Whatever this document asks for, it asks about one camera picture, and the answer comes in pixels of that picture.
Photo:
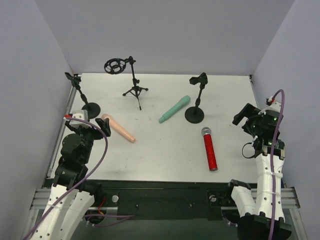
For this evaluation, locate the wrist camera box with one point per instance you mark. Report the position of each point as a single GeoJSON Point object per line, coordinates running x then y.
{"type": "Point", "coordinates": [81, 115]}
{"type": "Point", "coordinates": [272, 105]}

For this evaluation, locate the aluminium rail frame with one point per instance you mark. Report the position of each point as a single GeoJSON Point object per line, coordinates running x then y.
{"type": "Point", "coordinates": [41, 197]}

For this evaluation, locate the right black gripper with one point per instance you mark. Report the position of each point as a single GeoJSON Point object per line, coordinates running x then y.
{"type": "Point", "coordinates": [249, 117]}

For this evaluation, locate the teal microphone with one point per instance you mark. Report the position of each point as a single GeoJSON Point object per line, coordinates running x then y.
{"type": "Point", "coordinates": [174, 109]}

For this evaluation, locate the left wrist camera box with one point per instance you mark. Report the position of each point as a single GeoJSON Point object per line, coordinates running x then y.
{"type": "Point", "coordinates": [81, 115]}

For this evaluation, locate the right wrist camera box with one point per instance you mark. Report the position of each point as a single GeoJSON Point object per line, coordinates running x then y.
{"type": "Point", "coordinates": [272, 105]}

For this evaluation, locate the black round-base stand left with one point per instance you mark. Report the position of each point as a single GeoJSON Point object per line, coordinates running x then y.
{"type": "Point", "coordinates": [92, 108]}

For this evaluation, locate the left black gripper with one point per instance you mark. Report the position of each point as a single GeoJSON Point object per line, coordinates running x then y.
{"type": "Point", "coordinates": [92, 132]}

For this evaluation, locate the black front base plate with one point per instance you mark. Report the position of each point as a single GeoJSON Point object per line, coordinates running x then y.
{"type": "Point", "coordinates": [163, 200]}

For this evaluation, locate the black round-base clip stand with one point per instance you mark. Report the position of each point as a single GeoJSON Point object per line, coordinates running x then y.
{"type": "Point", "coordinates": [194, 114]}

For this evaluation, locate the pink microphone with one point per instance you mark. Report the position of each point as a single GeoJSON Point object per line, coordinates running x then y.
{"type": "Point", "coordinates": [118, 128]}

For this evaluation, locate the red glitter microphone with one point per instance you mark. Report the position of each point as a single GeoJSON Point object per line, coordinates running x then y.
{"type": "Point", "coordinates": [209, 148]}

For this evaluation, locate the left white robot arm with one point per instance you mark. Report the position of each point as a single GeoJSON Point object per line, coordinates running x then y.
{"type": "Point", "coordinates": [71, 194]}

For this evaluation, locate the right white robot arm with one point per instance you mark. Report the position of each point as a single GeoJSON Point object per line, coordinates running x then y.
{"type": "Point", "coordinates": [262, 217]}

